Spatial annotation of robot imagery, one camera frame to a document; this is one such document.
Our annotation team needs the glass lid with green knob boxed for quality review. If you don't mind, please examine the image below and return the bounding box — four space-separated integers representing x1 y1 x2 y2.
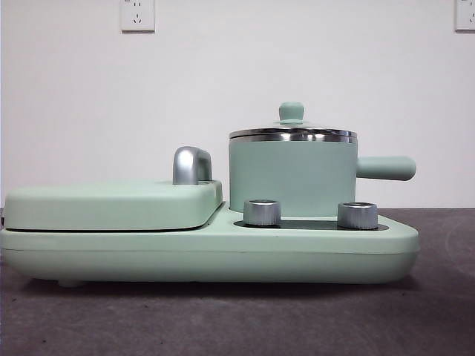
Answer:
227 101 358 142

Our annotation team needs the silver control knob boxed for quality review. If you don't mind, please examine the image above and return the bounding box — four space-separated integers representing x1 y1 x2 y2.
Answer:
242 199 282 227
337 201 379 229

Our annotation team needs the mint green breakfast machine base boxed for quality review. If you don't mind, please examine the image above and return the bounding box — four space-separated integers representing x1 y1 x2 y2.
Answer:
0 205 422 289

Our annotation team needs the mint green pot with handle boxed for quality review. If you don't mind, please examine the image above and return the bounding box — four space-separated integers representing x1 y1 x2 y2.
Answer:
227 135 417 217

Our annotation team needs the green grill cover, silver handle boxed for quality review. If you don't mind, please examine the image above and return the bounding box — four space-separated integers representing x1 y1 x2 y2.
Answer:
4 146 225 232

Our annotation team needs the white wall socket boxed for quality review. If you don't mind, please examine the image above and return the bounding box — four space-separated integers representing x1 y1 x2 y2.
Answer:
120 0 156 34
454 0 475 33

